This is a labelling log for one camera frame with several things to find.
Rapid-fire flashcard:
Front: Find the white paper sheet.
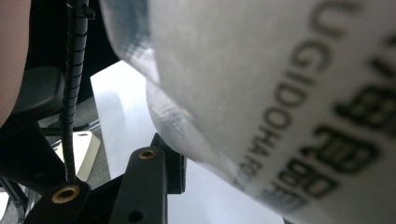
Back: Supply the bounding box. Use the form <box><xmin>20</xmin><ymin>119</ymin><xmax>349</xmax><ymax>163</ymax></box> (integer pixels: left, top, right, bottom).
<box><xmin>90</xmin><ymin>60</ymin><xmax>285</xmax><ymax>224</ymax></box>

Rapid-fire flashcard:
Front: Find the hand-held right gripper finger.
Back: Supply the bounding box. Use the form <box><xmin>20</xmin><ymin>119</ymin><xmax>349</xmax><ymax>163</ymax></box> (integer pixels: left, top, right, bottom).
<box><xmin>150</xmin><ymin>133</ymin><xmax>188</xmax><ymax>195</ymax></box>

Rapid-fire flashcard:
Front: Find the red and white pouch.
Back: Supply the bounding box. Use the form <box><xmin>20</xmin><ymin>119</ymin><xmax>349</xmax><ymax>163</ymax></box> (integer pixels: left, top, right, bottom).
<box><xmin>99</xmin><ymin>0</ymin><xmax>396</xmax><ymax>224</ymax></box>

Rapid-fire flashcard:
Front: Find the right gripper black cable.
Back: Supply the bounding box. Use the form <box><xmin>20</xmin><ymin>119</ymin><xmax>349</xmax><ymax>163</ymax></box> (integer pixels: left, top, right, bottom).
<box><xmin>60</xmin><ymin>0</ymin><xmax>96</xmax><ymax>185</ymax></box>

